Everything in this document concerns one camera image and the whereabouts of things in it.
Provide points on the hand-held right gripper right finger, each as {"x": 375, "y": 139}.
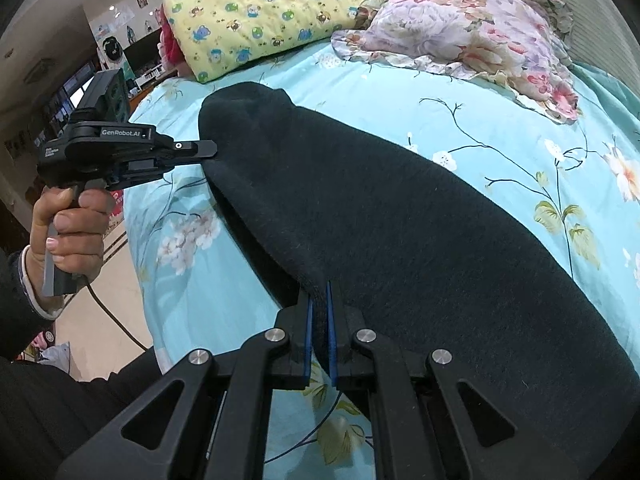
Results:
{"x": 331, "y": 342}

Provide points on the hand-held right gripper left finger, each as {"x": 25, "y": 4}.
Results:
{"x": 308, "y": 342}

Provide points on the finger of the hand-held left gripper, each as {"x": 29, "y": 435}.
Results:
{"x": 192, "y": 147}

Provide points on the dark grey pants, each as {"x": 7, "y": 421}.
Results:
{"x": 400, "y": 240}

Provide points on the person's left forearm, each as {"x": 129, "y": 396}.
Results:
{"x": 22, "y": 310}

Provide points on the person's left hand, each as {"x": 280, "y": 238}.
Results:
{"x": 75, "y": 235}

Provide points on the black television screen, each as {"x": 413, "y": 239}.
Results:
{"x": 142, "y": 55}

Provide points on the red cloth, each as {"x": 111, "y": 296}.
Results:
{"x": 170, "y": 42}

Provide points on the yellow cartoon print pillow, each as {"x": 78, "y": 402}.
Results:
{"x": 260, "y": 15}

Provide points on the person's dark clothing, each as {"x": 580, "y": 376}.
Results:
{"x": 55, "y": 425}

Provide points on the pink floral ruffled pillow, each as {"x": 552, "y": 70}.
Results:
{"x": 475, "y": 35}

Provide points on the striped padded headboard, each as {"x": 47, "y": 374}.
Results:
{"x": 575, "y": 5}

